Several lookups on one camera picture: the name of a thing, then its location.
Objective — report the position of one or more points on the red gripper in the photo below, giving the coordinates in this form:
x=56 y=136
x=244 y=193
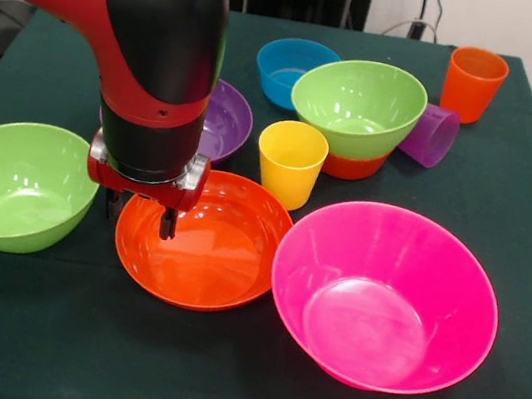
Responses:
x=146 y=190

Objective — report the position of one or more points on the large orange plastic bowl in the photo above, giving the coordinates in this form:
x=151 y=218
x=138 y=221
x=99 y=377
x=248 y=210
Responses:
x=215 y=267

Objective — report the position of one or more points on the green plastic bowl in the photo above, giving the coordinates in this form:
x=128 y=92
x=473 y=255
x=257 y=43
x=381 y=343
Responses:
x=358 y=97
x=21 y=181

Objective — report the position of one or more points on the yellow plastic cup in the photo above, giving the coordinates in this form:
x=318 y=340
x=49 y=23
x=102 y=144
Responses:
x=290 y=173

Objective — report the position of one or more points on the pink plastic bowl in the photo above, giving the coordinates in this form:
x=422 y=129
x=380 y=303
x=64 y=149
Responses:
x=382 y=299

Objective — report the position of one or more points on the purple plastic cup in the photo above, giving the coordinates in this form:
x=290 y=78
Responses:
x=430 y=139

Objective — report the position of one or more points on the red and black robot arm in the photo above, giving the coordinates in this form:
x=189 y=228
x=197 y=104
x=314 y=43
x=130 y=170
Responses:
x=144 y=38

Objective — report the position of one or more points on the purple plastic bowl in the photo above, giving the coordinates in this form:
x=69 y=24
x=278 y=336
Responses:
x=230 y=123

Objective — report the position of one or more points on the dark green tablecloth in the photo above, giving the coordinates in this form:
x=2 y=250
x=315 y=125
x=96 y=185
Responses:
x=71 y=341

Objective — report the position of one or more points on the blue plastic bowl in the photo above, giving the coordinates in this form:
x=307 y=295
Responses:
x=278 y=72

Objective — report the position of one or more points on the small orange plastic bowl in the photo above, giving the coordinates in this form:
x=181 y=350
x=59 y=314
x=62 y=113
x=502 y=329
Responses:
x=352 y=168

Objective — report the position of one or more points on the black power plug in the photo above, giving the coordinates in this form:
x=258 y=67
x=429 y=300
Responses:
x=417 y=30

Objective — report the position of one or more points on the orange plastic cup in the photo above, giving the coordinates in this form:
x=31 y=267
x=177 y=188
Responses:
x=470 y=95

